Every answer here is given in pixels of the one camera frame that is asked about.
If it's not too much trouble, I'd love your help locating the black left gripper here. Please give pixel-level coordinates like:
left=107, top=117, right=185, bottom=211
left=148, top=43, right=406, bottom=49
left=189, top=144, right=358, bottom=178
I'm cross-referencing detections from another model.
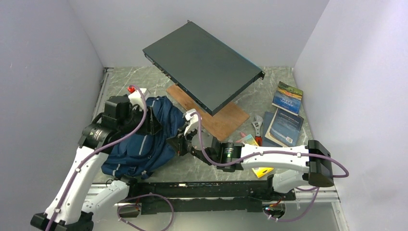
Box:
left=118, top=104, right=162, bottom=135

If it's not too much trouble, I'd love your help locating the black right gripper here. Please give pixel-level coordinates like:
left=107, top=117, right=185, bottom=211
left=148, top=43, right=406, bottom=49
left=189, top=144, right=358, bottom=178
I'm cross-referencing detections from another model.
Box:
left=166, top=124, right=215, bottom=166

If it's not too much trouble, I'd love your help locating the navy blue student backpack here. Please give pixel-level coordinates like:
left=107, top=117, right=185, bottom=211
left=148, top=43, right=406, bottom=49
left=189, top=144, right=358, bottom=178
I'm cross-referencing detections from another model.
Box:
left=101, top=96, right=184, bottom=179

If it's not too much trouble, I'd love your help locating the Animal Farm book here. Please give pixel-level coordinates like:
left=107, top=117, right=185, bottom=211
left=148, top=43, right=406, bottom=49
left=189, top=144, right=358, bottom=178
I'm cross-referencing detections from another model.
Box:
left=272, top=81, right=304, bottom=116

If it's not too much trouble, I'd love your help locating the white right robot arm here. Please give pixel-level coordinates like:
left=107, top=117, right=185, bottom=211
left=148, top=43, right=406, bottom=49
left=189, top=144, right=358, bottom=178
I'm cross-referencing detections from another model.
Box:
left=166, top=132, right=334, bottom=200

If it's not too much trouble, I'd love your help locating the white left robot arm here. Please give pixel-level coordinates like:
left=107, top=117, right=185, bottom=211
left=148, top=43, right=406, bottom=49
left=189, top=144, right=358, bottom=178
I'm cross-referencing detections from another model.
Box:
left=30, top=92, right=161, bottom=231

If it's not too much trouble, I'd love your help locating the brown wooden base board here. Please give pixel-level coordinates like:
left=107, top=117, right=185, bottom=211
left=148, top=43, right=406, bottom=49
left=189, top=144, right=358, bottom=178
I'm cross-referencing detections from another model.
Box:
left=166, top=84, right=250, bottom=141

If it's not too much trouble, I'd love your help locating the yellow crayon box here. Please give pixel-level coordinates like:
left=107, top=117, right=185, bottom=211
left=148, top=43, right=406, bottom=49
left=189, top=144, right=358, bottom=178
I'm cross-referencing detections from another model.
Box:
left=235, top=134, right=275, bottom=179

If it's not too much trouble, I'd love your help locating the dark grey rack unit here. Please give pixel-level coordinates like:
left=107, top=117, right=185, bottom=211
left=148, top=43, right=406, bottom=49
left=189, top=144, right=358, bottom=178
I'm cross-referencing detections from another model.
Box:
left=142, top=21, right=265, bottom=116

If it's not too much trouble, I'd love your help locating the dark blue bottom book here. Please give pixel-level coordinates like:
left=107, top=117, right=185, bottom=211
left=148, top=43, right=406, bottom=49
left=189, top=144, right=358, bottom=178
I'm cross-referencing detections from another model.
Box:
left=262, top=111, right=283, bottom=147

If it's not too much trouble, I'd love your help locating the blue paperback book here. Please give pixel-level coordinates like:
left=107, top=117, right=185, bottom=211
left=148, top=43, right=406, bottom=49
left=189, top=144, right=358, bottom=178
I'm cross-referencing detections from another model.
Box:
left=267, top=108, right=304, bottom=147

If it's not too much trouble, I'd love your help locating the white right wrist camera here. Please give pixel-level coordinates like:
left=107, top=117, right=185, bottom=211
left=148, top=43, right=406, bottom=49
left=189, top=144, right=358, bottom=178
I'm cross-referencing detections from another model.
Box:
left=184, top=108, right=199, bottom=136

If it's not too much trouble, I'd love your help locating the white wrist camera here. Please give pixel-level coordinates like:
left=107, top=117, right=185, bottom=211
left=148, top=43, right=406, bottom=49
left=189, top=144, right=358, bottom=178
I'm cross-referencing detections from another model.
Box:
left=127, top=85, right=150, bottom=106
left=184, top=108, right=199, bottom=136

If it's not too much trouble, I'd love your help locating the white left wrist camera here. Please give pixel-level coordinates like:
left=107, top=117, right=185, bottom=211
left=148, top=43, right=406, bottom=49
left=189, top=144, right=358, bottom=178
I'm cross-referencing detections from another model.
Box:
left=127, top=85, right=150, bottom=106

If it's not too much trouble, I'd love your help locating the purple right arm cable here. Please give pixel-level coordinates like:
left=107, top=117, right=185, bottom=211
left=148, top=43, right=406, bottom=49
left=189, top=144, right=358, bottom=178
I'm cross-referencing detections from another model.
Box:
left=191, top=111, right=350, bottom=223

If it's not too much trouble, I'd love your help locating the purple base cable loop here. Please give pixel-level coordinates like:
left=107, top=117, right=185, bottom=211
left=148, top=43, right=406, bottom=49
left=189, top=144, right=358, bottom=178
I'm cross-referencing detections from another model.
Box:
left=117, top=193, right=175, bottom=231

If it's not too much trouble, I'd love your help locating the red handled adjustable wrench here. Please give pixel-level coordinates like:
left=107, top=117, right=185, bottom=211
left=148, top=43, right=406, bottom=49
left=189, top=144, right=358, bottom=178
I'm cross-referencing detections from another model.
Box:
left=252, top=115, right=263, bottom=146

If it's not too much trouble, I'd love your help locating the black front rail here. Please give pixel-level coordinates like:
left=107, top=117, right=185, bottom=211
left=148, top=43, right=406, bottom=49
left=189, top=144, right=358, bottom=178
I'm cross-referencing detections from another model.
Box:
left=127, top=180, right=296, bottom=215

